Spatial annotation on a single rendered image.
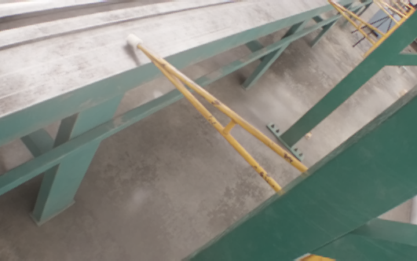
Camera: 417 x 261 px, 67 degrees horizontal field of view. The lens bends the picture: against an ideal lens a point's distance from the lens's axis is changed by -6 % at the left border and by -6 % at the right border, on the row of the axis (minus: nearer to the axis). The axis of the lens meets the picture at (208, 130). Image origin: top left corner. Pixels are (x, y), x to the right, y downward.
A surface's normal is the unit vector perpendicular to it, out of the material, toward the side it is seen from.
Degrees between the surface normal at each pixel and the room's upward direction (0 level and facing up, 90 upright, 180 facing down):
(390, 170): 90
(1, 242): 0
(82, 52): 0
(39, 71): 0
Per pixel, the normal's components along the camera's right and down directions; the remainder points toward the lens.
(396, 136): -0.54, 0.38
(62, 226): 0.50, -0.58
